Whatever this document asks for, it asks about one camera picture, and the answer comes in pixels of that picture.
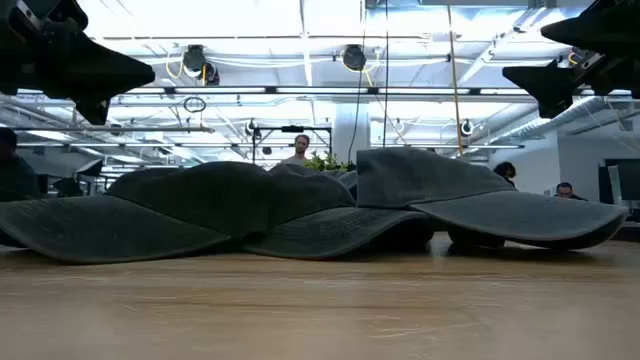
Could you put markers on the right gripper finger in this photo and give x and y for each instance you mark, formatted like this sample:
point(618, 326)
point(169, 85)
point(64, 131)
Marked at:
point(610, 30)
point(550, 82)

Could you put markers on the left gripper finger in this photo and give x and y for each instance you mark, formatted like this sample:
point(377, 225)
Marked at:
point(95, 70)
point(67, 12)

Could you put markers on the dark charcoal baseball cap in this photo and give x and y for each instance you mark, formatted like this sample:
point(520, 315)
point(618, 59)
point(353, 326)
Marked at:
point(150, 210)
point(325, 230)

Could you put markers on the grey ceiling pipe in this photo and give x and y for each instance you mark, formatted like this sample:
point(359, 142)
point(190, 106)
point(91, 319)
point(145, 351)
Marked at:
point(100, 129)

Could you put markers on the person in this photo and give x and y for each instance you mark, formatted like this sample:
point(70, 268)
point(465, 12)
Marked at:
point(301, 145)
point(565, 190)
point(505, 170)
point(15, 170)

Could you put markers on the dark computer monitor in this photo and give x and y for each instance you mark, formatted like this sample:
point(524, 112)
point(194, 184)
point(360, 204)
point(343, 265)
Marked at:
point(630, 180)

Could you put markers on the long ceiling strip light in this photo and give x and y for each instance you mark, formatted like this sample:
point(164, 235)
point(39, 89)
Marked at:
point(225, 90)
point(425, 146)

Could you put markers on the small green potted plant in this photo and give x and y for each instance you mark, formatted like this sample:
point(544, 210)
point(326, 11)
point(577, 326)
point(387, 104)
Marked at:
point(325, 164)

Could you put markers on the ribbed ceiling duct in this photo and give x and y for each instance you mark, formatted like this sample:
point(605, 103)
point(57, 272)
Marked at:
point(550, 122)

